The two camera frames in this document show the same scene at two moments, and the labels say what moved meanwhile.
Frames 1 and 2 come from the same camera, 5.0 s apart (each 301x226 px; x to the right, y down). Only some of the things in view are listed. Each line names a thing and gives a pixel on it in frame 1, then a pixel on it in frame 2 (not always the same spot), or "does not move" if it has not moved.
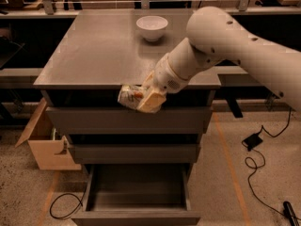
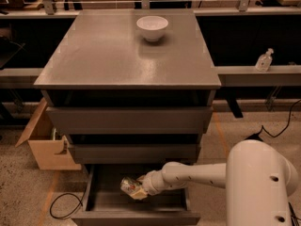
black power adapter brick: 252,140 does not move
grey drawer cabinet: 102,50 does not move
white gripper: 165,75 to 152,182
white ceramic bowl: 151,27 does not move
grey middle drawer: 134,153 does not move
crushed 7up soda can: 133,95 to 129,185
